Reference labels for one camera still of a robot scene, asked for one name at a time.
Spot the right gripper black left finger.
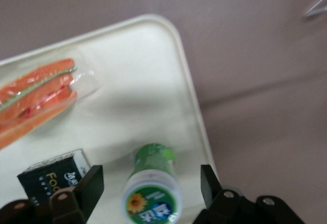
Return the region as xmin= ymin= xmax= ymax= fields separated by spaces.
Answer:
xmin=0 ymin=164 xmax=105 ymax=224

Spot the small black gold-print box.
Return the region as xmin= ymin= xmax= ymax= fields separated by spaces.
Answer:
xmin=17 ymin=148 xmax=91 ymax=207

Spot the clear acrylic stepped display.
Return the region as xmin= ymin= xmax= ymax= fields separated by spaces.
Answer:
xmin=303 ymin=0 xmax=327 ymax=18

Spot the cream plastic tray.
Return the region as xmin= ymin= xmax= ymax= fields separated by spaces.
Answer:
xmin=0 ymin=14 xmax=220 ymax=224

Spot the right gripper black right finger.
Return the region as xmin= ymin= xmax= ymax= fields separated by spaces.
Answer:
xmin=191 ymin=164 xmax=307 ymax=224

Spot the wrapped triangle sandwich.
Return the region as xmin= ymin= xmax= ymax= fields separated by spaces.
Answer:
xmin=0 ymin=58 xmax=99 ymax=151

